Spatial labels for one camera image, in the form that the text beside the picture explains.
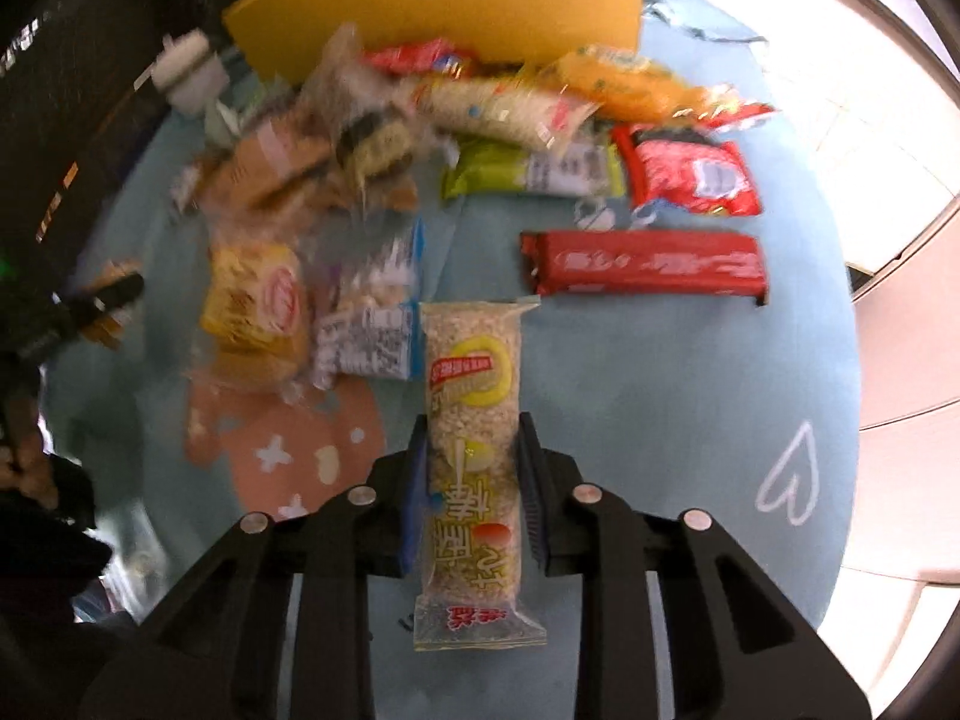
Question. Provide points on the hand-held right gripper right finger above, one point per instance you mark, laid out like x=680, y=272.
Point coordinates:
x=531, y=502

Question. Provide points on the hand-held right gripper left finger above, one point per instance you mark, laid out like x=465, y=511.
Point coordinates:
x=414, y=510

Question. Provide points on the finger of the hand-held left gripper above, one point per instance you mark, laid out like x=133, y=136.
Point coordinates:
x=112, y=296

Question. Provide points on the small orange snack packet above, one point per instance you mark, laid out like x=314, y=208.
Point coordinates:
x=109, y=331

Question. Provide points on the clear rice bar packet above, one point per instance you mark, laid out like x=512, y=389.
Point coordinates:
x=472, y=405

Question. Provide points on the green snack packet clear window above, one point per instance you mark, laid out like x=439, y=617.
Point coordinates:
x=487, y=169

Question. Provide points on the yellow cardboard box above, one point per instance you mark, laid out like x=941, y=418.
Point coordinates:
x=450, y=0

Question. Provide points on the person's left hand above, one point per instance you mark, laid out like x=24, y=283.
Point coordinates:
x=22, y=465

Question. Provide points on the yellow snack packet red label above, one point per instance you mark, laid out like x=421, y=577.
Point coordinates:
x=255, y=307

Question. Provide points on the blue white snack packet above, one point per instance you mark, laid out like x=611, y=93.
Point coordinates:
x=367, y=341
x=382, y=270

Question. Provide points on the green white snack packet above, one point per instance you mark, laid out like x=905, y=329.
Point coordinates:
x=221, y=124

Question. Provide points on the brown nut snack packet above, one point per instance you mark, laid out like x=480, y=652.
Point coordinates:
x=262, y=157

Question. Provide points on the white plastic container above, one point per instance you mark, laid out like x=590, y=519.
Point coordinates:
x=187, y=71

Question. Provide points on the long red snack packet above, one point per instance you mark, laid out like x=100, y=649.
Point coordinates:
x=637, y=262

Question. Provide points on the clear packet of dark cookies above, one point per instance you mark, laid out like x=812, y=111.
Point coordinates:
x=371, y=142

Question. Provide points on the red snack packet white label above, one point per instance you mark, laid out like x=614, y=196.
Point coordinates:
x=675, y=165

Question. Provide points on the red snack packet colourful print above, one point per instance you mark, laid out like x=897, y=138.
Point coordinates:
x=412, y=58

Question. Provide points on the whitish long snack packet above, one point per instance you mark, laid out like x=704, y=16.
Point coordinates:
x=495, y=109

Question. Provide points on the plain red snack packet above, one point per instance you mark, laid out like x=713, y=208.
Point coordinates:
x=742, y=116

